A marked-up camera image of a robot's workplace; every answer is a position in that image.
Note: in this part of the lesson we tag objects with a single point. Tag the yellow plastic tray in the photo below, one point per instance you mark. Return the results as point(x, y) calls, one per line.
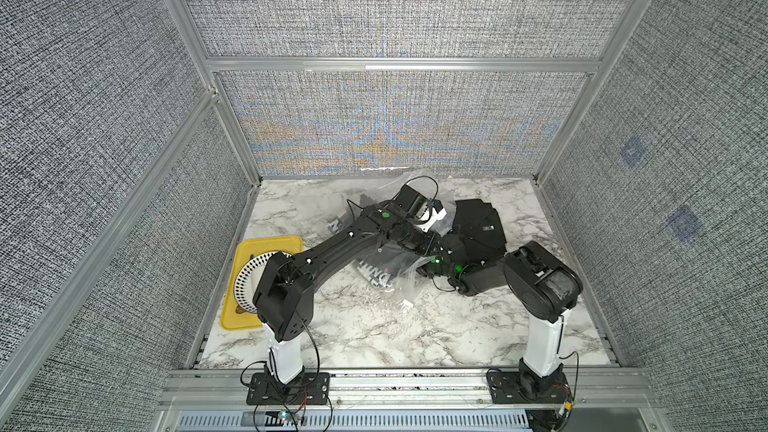
point(233, 317)

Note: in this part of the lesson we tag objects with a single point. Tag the white patterned plate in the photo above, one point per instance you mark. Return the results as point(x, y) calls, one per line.
point(248, 278)

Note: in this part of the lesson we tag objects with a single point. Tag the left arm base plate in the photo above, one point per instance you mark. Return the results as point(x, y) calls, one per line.
point(309, 389)

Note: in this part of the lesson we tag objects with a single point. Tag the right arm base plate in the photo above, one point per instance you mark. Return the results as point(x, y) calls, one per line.
point(514, 387)

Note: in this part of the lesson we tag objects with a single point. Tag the black white plaid shirt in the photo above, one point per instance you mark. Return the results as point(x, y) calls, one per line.
point(379, 278)

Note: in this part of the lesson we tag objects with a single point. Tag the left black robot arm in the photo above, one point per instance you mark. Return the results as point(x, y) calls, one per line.
point(284, 296)

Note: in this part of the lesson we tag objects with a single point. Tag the dark striped shirt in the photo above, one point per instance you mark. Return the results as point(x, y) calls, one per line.
point(393, 257)

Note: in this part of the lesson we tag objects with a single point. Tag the white slotted cable duct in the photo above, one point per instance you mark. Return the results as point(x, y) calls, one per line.
point(358, 420)

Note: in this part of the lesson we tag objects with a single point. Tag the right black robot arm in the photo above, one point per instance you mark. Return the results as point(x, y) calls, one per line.
point(546, 287)

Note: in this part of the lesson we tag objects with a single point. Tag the clear plastic vacuum bag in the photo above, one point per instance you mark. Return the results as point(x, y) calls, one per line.
point(415, 204)

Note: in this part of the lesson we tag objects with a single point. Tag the aluminium front rail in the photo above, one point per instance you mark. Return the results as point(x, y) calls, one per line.
point(596, 386)

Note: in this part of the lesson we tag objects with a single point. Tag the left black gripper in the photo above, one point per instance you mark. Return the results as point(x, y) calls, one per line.
point(425, 249)

